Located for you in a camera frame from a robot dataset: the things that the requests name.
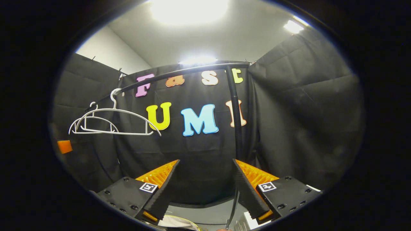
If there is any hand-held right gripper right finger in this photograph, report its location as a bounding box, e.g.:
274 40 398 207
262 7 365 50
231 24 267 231
232 158 323 225

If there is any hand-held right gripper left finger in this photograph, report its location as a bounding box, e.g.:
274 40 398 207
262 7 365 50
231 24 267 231
96 159 181 224

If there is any white laundry hamper yellow rim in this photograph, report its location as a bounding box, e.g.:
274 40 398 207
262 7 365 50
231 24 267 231
158 214 201 231

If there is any large white clothes hanger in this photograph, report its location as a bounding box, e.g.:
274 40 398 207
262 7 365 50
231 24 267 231
74 88 162 137

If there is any small white clothes hanger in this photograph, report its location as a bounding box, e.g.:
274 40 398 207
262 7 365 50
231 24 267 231
68 101 119 135

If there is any black metal clothes rack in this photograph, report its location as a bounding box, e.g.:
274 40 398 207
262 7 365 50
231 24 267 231
85 62 251 230

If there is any white box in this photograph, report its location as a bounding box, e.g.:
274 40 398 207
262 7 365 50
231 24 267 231
234 211 272 230

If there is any black backdrop cloth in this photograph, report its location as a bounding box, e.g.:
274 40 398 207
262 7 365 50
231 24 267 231
50 27 365 206

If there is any ceiling light above backdrop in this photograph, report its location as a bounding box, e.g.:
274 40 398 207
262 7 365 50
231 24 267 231
179 56 218 65

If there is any narrow ceiling light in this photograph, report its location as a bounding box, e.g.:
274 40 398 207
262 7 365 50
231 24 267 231
284 19 309 34

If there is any large ceiling light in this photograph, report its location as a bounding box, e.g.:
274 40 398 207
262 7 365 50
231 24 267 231
150 0 230 25

